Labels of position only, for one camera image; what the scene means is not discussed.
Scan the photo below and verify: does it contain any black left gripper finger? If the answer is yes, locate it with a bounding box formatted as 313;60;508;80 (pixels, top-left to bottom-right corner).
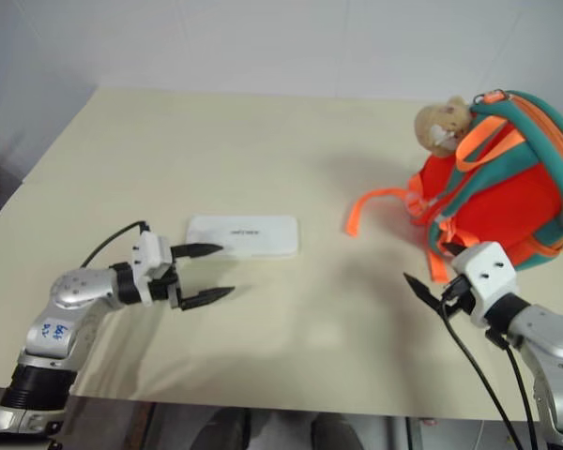
170;243;225;260
176;286;236;313

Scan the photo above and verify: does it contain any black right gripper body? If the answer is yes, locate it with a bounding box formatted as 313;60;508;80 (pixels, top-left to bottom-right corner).
436;275;476;321

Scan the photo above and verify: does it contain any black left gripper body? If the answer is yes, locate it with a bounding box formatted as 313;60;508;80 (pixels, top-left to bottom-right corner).
148;261;183;311

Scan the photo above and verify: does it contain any white box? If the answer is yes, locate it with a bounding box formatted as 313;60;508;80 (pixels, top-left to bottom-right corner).
185;214;303;260

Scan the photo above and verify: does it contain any orange and teal backpack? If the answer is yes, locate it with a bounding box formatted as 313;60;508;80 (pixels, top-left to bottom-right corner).
344;88;563;285

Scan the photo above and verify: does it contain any beige plush toy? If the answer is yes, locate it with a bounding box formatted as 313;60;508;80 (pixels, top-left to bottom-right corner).
412;95;474;158

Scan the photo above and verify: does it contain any grey table leg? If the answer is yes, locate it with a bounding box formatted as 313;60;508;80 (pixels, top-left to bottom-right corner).
383;414;412;450

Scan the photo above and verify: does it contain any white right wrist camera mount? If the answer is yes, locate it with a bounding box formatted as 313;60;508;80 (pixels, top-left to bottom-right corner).
449;241;520;327

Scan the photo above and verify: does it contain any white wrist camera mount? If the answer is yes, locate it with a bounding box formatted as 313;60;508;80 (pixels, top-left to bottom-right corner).
129;232;174;308
449;241;520;327

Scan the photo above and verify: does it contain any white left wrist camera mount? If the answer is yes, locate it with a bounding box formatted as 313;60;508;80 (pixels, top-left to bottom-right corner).
129;232;174;308

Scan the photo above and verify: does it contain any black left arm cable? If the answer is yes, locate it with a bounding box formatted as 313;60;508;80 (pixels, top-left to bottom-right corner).
81;219;151;271

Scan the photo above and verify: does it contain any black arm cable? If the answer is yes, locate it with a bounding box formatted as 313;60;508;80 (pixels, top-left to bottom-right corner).
485;327;536;450
439;290;515;450
81;219;151;271

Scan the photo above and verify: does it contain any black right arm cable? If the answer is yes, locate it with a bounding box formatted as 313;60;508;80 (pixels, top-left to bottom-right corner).
439;290;515;450
485;327;536;450

